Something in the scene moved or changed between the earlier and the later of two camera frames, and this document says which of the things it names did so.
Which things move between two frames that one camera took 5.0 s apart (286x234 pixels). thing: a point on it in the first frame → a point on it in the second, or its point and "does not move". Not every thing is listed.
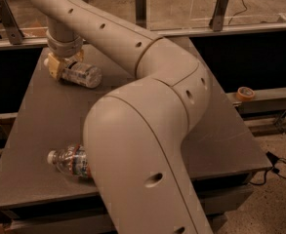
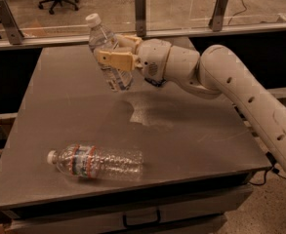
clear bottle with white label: [84, 74] → [102, 39]
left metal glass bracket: [15, 35] does not move
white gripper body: [64, 48] → [152, 58]
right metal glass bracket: [217, 20] does not move
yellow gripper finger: [80, 56] → [127, 43]
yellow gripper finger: [54, 65] → [122, 60]
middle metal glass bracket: [141, 10] does not move
